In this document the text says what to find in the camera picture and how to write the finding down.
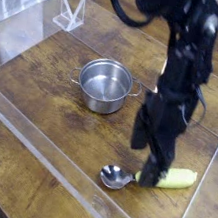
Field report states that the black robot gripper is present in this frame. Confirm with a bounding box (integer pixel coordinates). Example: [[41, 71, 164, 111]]
[[127, 16, 218, 171]]

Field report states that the small stainless steel pot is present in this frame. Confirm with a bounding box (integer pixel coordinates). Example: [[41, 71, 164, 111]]
[[69, 58, 142, 115]]

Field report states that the clear acrylic triangle bracket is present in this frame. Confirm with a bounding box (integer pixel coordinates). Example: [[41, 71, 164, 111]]
[[52, 0, 86, 32]]

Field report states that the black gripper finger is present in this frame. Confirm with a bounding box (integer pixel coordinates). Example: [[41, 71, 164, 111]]
[[139, 154, 173, 188]]

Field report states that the green handled metal spoon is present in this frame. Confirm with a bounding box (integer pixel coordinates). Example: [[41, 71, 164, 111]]
[[99, 165, 198, 190]]

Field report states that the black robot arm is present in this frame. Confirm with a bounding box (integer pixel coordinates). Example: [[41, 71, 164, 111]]
[[130, 0, 218, 188]]

